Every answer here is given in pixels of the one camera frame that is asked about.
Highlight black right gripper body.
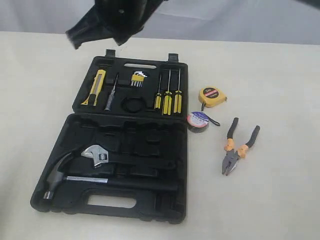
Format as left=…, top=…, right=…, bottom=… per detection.
left=94, top=0, right=163, bottom=31

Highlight yellow utility knife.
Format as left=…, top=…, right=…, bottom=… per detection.
left=81, top=69, right=107, bottom=107

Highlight yellow tape measure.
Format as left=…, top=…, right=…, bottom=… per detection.
left=198, top=86, right=228, bottom=108

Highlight black electrical tape roll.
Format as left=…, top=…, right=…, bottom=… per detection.
left=186, top=111, right=210, bottom=133

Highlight orange black handled pliers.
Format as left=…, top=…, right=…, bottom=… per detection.
left=221, top=117, right=261, bottom=176

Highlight black plastic tool case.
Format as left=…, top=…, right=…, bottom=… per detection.
left=30, top=49, right=189, bottom=224

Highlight yellow hex key set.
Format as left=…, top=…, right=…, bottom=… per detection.
left=130, top=71, right=148, bottom=87

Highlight small yellow black screwdriver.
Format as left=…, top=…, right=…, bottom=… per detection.
left=154, top=74, right=162, bottom=109

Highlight middle yellow black screwdriver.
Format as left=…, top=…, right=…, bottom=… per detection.
left=162, top=69, right=172, bottom=116

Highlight right yellow black screwdriver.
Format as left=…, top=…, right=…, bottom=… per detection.
left=173, top=69, right=182, bottom=114

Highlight chrome adjustable wrench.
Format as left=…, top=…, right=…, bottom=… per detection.
left=81, top=144, right=176, bottom=170

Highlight steel claw hammer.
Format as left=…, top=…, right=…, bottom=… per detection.
left=43, top=151, right=178, bottom=200

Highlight clear handle tester screwdriver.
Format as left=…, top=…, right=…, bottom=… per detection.
left=104, top=73, right=119, bottom=111

